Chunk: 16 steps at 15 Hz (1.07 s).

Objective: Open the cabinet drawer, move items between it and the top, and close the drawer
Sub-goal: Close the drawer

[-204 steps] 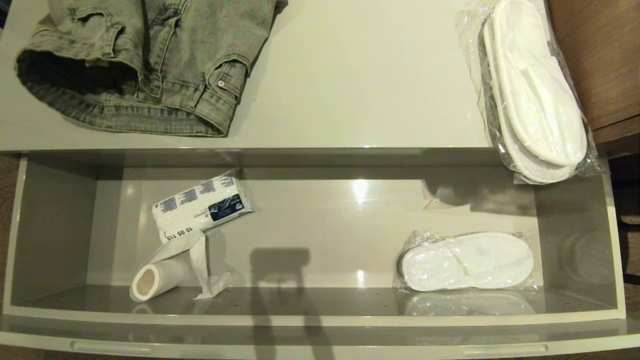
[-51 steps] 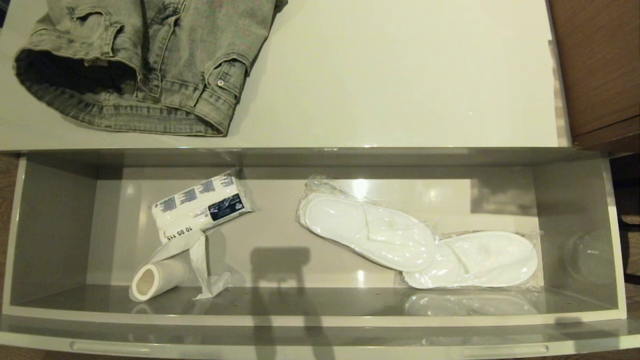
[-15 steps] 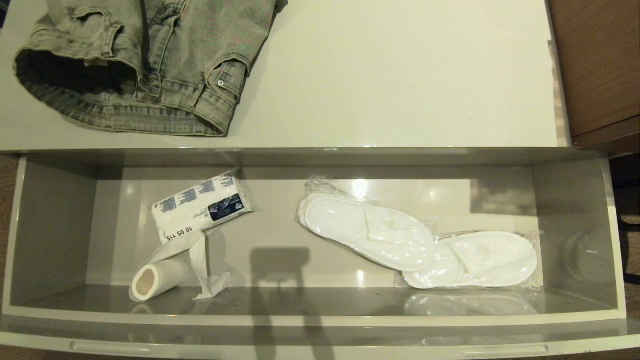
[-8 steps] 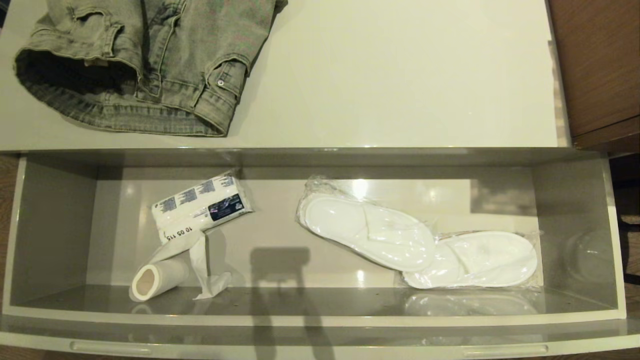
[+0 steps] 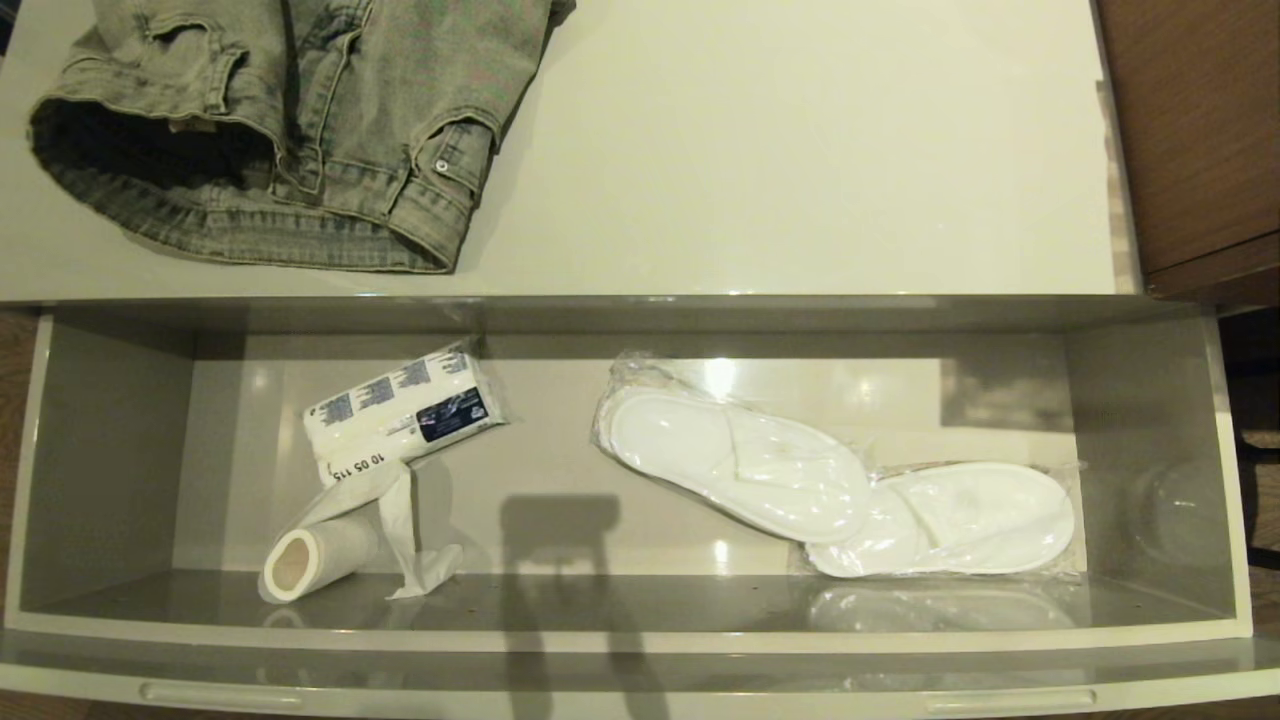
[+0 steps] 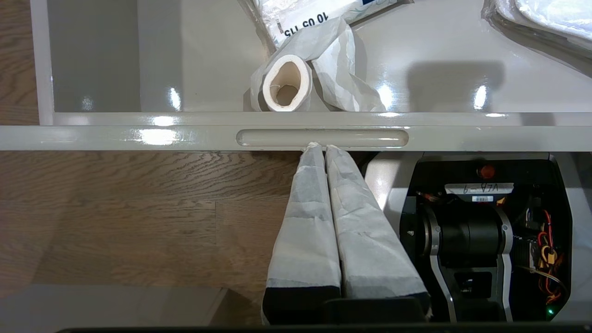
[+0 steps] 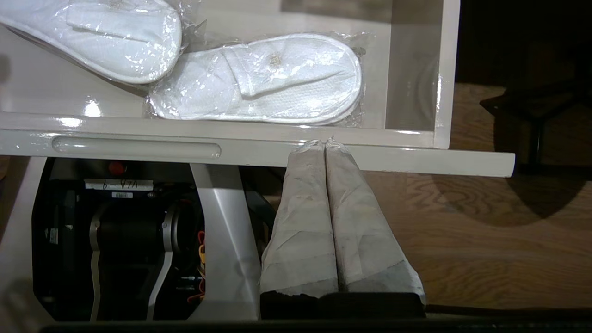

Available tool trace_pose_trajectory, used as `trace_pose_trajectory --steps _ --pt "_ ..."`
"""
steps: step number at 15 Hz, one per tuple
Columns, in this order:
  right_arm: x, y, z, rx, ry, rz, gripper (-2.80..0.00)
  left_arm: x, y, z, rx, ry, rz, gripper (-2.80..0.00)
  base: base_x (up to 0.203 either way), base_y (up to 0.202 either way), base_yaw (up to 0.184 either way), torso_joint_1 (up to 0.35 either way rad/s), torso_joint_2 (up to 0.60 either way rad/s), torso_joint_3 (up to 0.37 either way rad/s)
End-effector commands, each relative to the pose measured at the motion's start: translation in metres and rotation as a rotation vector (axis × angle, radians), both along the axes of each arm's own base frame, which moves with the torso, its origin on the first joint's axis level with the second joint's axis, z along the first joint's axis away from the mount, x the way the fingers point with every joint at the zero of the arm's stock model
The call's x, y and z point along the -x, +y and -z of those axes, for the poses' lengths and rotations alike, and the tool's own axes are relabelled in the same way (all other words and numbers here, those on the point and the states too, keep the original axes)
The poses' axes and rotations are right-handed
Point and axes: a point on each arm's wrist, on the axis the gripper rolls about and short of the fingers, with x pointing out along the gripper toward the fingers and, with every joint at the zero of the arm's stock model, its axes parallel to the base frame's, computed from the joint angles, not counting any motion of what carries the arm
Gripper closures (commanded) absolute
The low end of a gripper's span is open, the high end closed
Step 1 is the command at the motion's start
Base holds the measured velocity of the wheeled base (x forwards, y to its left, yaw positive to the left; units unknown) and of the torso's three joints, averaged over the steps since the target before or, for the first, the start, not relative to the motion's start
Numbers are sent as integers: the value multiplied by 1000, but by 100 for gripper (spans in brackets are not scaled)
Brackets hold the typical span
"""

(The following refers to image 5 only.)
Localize long white slippers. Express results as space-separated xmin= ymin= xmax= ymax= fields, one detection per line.
xmin=590 ymin=350 xmax=876 ymax=546

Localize glossy grey drawer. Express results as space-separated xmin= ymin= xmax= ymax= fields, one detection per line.
xmin=0 ymin=297 xmax=1280 ymax=720

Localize grey denim jeans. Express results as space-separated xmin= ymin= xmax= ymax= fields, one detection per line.
xmin=27 ymin=0 xmax=578 ymax=274

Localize printed white tissue pack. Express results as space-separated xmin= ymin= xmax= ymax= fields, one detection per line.
xmin=302 ymin=340 xmax=511 ymax=486

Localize white paper roll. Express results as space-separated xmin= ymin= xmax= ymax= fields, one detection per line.
xmin=258 ymin=460 xmax=466 ymax=604

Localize short white slippers in plastic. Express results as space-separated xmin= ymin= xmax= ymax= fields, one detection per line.
xmin=800 ymin=460 xmax=1086 ymax=581

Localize brown wooden cabinet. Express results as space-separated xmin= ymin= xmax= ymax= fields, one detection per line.
xmin=1095 ymin=0 xmax=1280 ymax=306

